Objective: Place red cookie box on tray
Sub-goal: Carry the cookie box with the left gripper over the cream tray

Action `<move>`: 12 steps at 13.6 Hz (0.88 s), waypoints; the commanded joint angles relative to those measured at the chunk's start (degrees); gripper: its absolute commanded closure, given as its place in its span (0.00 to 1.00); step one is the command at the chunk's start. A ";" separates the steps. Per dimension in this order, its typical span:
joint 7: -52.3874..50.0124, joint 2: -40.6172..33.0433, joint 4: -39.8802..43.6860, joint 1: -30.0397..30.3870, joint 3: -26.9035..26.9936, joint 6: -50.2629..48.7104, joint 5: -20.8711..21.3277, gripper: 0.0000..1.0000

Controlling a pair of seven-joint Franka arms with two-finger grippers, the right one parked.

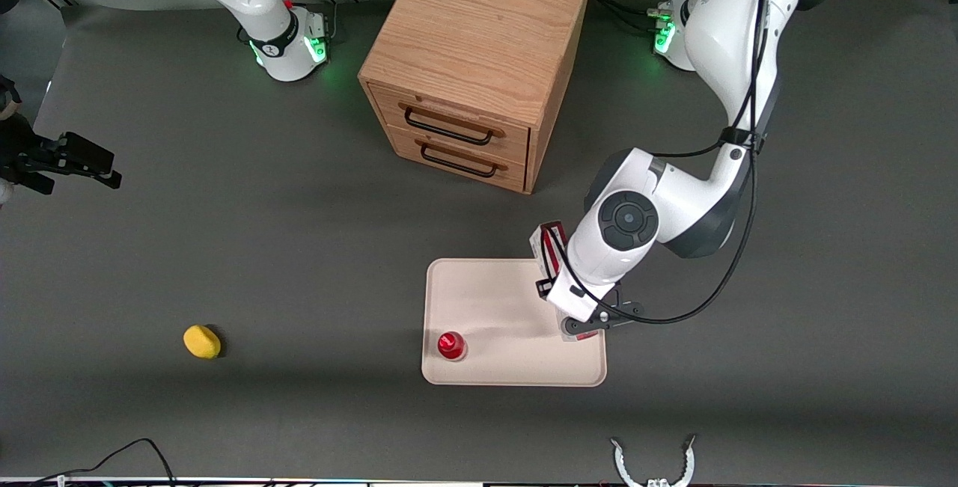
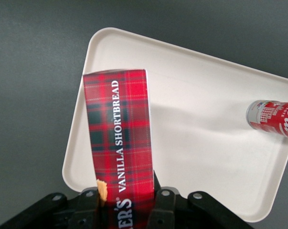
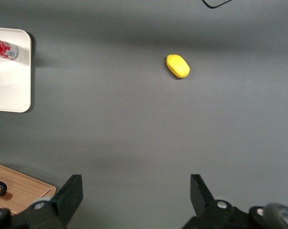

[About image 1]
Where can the red cookie box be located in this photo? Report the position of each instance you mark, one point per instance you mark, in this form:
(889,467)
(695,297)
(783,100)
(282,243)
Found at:
(552,255)

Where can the small wooden drawer front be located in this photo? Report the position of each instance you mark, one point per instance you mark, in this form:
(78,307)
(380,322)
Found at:
(513,174)

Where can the large wooden drawer front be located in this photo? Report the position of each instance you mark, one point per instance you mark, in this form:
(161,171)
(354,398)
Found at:
(516,144)

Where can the beige plastic tray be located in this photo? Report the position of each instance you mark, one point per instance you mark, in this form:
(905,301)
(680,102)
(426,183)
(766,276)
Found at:
(494,300)

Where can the small red cup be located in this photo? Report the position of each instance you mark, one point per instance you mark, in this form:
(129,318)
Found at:
(451,345)

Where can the white claw-shaped clip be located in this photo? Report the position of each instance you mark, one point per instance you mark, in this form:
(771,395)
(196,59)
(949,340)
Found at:
(620,464)

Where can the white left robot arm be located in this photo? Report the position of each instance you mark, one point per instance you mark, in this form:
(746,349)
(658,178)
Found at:
(733,38)

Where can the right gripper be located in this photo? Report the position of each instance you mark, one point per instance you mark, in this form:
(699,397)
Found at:
(30,155)

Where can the yellow lemon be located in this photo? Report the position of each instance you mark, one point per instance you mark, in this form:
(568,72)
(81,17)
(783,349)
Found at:
(201,342)

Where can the wooden drawer cabinet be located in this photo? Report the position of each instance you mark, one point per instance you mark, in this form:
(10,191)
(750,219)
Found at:
(479,23)

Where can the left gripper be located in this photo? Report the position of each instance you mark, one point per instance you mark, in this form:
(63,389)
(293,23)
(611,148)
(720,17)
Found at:
(542,288)

